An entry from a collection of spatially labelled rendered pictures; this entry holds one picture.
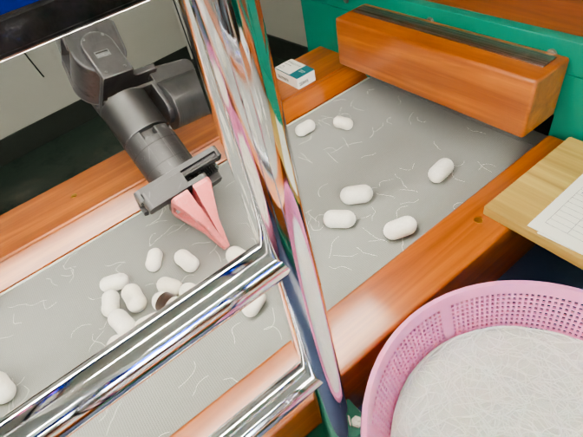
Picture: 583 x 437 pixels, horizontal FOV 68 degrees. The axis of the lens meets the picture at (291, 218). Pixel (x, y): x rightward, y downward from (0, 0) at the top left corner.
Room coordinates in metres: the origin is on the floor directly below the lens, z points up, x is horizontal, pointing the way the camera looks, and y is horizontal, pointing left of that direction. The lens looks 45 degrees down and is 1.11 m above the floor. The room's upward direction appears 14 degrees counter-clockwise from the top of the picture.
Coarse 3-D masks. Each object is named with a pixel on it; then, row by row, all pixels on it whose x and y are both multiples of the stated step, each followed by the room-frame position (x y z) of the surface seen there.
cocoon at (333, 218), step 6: (330, 210) 0.35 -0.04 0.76; (336, 210) 0.34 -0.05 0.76; (342, 210) 0.34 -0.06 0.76; (348, 210) 0.34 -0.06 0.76; (324, 216) 0.34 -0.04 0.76; (330, 216) 0.34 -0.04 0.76; (336, 216) 0.33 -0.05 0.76; (342, 216) 0.33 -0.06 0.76; (348, 216) 0.33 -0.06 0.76; (354, 216) 0.33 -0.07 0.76; (324, 222) 0.34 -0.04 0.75; (330, 222) 0.33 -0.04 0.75; (336, 222) 0.33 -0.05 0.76; (342, 222) 0.33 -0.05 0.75; (348, 222) 0.33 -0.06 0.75; (354, 222) 0.33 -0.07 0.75
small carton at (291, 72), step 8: (280, 64) 0.67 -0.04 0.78; (288, 64) 0.66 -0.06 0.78; (296, 64) 0.66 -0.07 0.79; (304, 64) 0.65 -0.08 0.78; (280, 72) 0.65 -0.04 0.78; (288, 72) 0.64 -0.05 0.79; (296, 72) 0.63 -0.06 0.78; (304, 72) 0.63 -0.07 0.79; (312, 72) 0.63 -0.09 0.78; (280, 80) 0.66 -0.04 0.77; (288, 80) 0.64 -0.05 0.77; (296, 80) 0.62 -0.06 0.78; (304, 80) 0.62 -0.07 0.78; (312, 80) 0.63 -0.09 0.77
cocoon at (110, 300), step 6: (102, 294) 0.31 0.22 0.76; (108, 294) 0.31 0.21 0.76; (114, 294) 0.31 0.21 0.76; (102, 300) 0.30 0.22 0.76; (108, 300) 0.30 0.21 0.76; (114, 300) 0.30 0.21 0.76; (102, 306) 0.29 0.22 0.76; (108, 306) 0.29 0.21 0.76; (114, 306) 0.29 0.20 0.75; (102, 312) 0.29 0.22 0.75; (108, 312) 0.29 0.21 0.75
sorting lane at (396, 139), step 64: (320, 128) 0.53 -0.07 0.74; (384, 128) 0.50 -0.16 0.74; (448, 128) 0.46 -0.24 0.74; (320, 192) 0.40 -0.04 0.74; (384, 192) 0.37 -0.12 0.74; (448, 192) 0.35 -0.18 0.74; (64, 256) 0.40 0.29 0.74; (128, 256) 0.37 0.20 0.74; (320, 256) 0.30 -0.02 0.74; (384, 256) 0.28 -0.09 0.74; (0, 320) 0.32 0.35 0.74; (64, 320) 0.30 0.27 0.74; (256, 320) 0.24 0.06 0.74; (192, 384) 0.19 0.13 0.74
